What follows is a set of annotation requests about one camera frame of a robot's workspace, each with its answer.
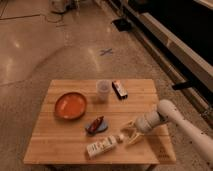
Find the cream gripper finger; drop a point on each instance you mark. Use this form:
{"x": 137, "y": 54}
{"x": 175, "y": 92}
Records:
{"x": 134, "y": 138}
{"x": 130, "y": 125}

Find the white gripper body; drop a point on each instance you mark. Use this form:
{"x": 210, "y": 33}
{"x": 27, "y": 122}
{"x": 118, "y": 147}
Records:
{"x": 148, "y": 121}

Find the white bottle with label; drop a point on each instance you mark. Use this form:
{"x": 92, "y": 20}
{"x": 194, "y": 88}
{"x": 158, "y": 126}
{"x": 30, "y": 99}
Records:
{"x": 102, "y": 146}

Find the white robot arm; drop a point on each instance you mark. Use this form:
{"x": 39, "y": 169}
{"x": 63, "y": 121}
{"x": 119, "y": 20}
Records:
{"x": 166, "y": 112}

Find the black rectangular box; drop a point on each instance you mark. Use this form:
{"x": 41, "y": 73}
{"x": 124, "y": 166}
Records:
{"x": 119, "y": 89}

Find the red brown snack packet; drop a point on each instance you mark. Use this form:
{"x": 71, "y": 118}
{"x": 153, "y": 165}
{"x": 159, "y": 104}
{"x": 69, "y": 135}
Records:
{"x": 95, "y": 124}

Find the translucent plastic cup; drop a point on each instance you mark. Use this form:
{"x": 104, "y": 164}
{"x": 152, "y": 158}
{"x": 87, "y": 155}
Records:
{"x": 103, "y": 90}

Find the wooden table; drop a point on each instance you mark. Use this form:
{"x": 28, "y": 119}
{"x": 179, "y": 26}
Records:
{"x": 57, "y": 141}

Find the orange bowl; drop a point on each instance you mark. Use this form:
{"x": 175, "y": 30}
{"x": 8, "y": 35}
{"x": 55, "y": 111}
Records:
{"x": 70, "y": 106}

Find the long white black bench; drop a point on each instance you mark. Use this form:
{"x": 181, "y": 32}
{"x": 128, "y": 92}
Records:
{"x": 183, "y": 29}

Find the white machine base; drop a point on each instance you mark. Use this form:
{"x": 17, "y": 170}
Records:
{"x": 61, "y": 6}

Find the black bracket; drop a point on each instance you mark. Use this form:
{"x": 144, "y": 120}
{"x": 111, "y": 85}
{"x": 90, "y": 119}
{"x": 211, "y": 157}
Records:
{"x": 183, "y": 85}

